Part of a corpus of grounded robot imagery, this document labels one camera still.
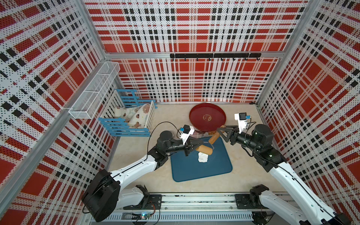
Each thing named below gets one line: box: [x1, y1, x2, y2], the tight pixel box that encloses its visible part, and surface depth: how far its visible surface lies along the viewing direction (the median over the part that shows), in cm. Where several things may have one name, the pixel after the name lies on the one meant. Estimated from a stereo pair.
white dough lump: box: [197, 151, 209, 163], surface depth 90 cm
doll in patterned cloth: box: [113, 103, 151, 128], surface depth 106 cm
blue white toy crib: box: [97, 89, 158, 138], surface depth 104 cm
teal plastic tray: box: [170, 136, 233, 183], surface depth 88 cm
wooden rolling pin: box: [195, 124, 226, 156], surface depth 70 cm
